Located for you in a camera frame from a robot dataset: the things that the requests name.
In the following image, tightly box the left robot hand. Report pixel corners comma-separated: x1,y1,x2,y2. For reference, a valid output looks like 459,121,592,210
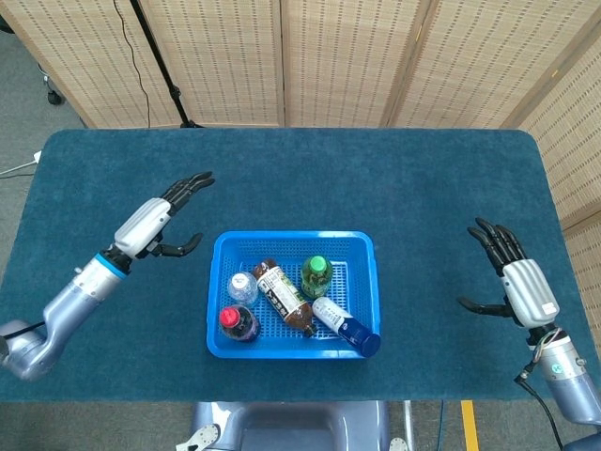
114,171,216,260

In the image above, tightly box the black chair caster wheel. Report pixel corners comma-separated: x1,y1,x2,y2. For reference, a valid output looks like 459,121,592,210
41,65,67,105

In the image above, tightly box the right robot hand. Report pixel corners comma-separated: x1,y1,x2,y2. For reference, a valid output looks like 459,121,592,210
456,216,562,330

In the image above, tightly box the white plug with cable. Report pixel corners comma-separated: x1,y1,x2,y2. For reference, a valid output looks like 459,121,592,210
0,149,43,178

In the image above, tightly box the clear water bottle white cap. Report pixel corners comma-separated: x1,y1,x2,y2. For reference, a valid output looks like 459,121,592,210
227,271,260,306

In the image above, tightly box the green-capped bottle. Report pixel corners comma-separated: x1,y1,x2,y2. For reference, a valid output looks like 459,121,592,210
300,255,334,300

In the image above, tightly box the teal table cloth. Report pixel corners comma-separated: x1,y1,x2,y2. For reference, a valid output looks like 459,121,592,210
0,128,601,404

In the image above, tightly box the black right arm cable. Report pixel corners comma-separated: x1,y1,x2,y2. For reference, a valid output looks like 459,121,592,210
514,364,564,451

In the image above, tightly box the blue-capped white bottle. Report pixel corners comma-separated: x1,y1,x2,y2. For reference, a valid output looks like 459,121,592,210
312,296,382,357

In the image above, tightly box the blue plastic slotted basket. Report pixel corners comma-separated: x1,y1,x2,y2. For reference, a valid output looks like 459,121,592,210
206,228,381,360

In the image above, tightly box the black tripod stand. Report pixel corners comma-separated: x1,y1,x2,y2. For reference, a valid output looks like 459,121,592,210
129,0,206,130

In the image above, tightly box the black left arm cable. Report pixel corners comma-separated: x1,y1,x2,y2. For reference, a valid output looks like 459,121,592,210
0,321,48,339

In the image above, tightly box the thin black hanging cable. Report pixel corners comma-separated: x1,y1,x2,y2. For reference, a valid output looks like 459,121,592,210
112,0,152,129

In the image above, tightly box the blue-grey robot torso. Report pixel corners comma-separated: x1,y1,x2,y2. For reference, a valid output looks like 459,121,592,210
176,400,409,451

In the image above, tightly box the metal rod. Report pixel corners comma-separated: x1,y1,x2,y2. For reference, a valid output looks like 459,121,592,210
402,399,417,451

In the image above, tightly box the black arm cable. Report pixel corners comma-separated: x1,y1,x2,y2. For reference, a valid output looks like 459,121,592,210
514,364,564,451
0,321,48,339

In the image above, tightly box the brown tea bottle black cap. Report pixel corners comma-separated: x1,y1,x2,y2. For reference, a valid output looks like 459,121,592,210
252,257,316,338

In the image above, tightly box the red-capped dark bottle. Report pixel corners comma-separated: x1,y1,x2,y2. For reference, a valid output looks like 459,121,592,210
219,303,262,343

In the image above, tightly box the blue cable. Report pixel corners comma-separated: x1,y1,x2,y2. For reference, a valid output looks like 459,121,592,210
436,399,447,451

